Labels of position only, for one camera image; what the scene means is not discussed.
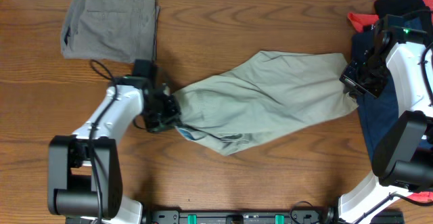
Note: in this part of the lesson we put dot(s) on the navy blue garment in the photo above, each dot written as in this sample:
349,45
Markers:
410,64

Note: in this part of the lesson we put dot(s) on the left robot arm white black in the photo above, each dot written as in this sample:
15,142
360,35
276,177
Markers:
84,176

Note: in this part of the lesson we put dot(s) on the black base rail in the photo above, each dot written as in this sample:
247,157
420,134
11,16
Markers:
294,216

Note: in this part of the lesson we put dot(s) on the black garment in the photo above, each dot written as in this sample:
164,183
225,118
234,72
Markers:
402,8

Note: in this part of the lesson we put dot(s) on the red garment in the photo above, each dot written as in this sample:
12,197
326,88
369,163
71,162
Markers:
362,22

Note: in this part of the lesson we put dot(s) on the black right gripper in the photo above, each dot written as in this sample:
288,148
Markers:
348,77

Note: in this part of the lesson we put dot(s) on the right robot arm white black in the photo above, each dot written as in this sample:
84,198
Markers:
400,167

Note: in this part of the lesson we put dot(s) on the light khaki shorts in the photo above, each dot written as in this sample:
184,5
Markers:
267,97

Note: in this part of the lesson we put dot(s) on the folded dark grey shorts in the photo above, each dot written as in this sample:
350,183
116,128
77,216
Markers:
117,30

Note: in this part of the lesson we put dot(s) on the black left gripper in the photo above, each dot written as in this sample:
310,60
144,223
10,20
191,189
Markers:
173,116

